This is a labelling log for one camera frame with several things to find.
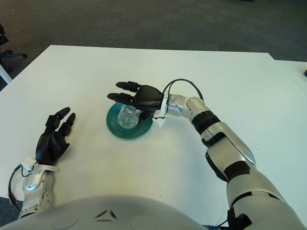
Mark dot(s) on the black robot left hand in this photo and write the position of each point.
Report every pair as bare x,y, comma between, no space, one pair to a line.
50,146

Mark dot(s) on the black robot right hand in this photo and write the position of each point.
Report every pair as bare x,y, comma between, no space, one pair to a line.
148,97

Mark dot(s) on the clear bottle with blue cap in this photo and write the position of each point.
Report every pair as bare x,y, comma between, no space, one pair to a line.
128,118

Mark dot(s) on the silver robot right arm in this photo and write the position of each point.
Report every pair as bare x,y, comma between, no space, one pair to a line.
230,143

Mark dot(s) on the green round plate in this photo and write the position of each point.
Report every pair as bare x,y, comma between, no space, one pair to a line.
141,130

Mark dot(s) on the white right wrist connector box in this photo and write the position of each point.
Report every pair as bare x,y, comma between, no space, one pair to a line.
160,121

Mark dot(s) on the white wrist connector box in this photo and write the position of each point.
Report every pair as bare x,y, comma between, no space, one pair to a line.
160,121
28,164

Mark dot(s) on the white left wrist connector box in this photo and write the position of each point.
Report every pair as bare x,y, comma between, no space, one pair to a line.
28,164

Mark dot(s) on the grey robot torso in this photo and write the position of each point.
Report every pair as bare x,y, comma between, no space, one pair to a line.
96,215

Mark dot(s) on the black office chair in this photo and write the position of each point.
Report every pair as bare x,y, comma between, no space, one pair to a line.
14,55

